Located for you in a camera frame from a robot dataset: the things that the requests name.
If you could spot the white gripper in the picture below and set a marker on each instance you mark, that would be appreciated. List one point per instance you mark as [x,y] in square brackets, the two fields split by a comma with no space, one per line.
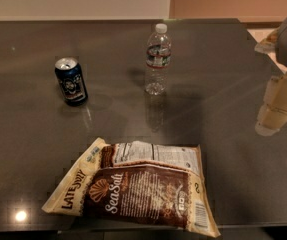
[273,113]

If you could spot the blue soda can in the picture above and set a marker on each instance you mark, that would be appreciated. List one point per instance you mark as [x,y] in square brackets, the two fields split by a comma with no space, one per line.
[71,82]

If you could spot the brown sea salt chip bag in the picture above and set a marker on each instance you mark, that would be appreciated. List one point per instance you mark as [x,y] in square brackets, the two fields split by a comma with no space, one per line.
[137,182]

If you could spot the clear plastic water bottle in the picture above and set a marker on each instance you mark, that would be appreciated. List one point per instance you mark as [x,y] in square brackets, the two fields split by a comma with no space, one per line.
[158,55]

